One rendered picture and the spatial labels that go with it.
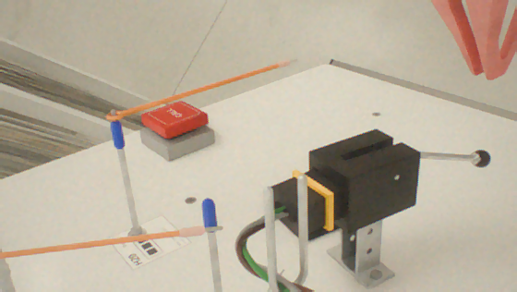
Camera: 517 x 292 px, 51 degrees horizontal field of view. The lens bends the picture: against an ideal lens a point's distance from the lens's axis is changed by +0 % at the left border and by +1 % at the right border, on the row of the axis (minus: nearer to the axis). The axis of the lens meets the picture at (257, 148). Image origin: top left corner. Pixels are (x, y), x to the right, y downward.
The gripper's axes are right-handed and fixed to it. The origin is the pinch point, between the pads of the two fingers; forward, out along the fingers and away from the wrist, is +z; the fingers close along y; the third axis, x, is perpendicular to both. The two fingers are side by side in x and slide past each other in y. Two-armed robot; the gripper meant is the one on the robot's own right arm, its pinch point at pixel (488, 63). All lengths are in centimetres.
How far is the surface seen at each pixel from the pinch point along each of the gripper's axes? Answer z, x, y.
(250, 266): 0.8, -21.7, 5.1
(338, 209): 3.7, -14.2, 1.6
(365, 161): 1.8, -11.5, 1.0
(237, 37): 62, 59, -176
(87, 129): 25, -20, -69
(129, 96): 37, -5, -104
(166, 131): 7.0, -17.2, -22.1
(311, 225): 3.7, -16.3, 1.7
